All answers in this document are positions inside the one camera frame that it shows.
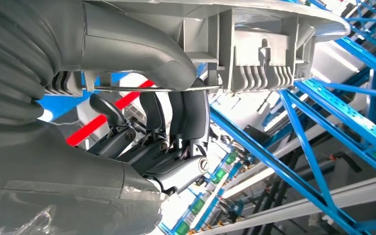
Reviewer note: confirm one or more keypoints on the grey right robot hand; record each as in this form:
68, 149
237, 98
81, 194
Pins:
61, 181

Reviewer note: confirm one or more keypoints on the blue metal shelf rack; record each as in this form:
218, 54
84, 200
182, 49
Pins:
240, 136

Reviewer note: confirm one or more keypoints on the red barrier belt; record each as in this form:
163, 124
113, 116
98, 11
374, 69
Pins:
90, 128

